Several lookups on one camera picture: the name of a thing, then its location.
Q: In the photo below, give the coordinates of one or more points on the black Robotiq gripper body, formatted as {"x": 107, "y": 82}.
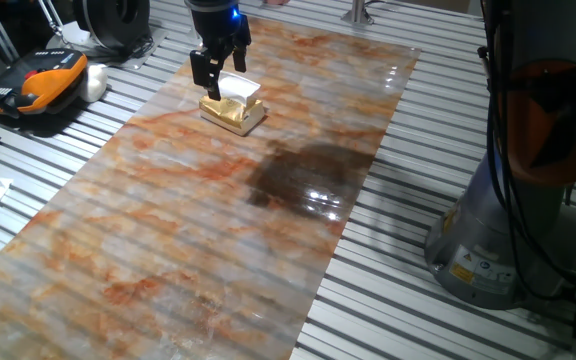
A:
{"x": 215, "y": 25}

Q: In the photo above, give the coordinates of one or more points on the thin metal rod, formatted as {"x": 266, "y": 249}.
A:
{"x": 50, "y": 17}

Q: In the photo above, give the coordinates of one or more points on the white paper napkin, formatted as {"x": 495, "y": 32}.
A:
{"x": 240, "y": 89}

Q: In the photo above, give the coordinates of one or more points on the white paper slip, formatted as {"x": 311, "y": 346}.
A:
{"x": 75, "y": 34}

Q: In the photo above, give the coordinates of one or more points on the metal post with foot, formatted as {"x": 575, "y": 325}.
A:
{"x": 358, "y": 12}

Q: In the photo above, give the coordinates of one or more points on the gold foil tissue pack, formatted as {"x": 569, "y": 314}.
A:
{"x": 223, "y": 114}

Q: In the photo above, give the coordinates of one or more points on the orange black teach pendant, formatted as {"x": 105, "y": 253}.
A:
{"x": 43, "y": 82}

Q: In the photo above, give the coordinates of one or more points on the orange marble pattern mat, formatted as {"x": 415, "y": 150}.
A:
{"x": 168, "y": 225}

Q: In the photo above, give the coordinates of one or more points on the white rounded plastic object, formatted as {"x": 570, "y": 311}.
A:
{"x": 95, "y": 82}

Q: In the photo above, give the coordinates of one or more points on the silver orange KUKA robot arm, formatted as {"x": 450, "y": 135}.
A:
{"x": 493, "y": 235}

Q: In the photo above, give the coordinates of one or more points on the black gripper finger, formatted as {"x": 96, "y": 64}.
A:
{"x": 210, "y": 70}
{"x": 240, "y": 57}

